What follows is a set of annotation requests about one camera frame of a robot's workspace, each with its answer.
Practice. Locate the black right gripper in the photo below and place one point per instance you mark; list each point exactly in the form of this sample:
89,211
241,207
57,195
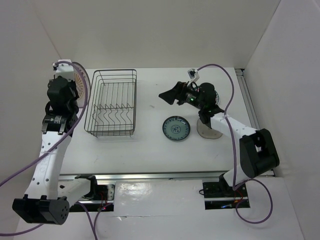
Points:
180,90

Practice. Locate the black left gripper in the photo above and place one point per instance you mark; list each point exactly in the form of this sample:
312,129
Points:
72,84

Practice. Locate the orange sunburst white plate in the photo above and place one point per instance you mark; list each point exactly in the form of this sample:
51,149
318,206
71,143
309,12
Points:
82,83

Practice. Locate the green red rimmed white plate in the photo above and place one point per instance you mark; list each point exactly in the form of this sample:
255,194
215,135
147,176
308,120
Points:
217,98

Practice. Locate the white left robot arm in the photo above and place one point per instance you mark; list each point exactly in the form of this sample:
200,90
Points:
45,200

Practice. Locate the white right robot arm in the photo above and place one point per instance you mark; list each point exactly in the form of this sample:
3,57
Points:
254,150

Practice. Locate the blue patterned small plate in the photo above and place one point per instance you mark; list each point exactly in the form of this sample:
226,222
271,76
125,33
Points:
176,128

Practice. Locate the clear glass square plate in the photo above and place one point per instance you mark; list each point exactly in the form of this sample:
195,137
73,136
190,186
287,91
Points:
207,133

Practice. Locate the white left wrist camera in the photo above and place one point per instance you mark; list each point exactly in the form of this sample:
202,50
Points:
64,70

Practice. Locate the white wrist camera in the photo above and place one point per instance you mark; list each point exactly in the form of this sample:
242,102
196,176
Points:
64,70
193,75

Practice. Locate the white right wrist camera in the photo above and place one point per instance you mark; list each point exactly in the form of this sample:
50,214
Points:
193,75

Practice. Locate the grey wire dish rack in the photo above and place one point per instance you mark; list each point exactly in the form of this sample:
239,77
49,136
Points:
112,107

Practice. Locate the aluminium right side rail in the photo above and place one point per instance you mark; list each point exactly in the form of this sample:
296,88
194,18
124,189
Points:
247,98

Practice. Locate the aluminium rail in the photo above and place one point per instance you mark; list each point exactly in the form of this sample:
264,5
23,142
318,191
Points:
156,176
247,98

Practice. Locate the aluminium front rail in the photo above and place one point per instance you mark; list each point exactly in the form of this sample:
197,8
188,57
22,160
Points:
156,176

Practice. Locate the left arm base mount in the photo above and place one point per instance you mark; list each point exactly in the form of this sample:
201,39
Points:
100,197

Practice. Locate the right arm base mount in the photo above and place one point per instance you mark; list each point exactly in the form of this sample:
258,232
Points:
218,197

